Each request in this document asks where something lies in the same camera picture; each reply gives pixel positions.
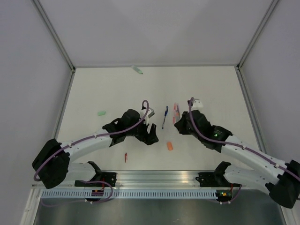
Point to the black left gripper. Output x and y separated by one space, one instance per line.
151 138

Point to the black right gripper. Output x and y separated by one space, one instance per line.
180 125

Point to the purple grey marker pen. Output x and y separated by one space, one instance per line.
177 112

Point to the orange highlighter cap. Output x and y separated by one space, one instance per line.
169 146

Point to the blue gel pen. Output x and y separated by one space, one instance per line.
165 115

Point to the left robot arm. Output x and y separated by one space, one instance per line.
56 162

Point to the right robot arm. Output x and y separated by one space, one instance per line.
285 192

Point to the green highlighter pen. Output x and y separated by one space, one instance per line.
136 69

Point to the green highlighter cap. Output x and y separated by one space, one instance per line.
101 113

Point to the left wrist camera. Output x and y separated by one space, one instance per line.
146 114

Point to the aluminium mounting rail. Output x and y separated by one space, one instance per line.
154 179

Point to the right aluminium frame post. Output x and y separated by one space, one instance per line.
261 26

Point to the aluminium frame post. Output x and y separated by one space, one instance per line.
54 35
261 26

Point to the white slotted cable duct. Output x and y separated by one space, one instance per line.
130 193

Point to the left aluminium frame post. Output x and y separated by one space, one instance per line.
54 35

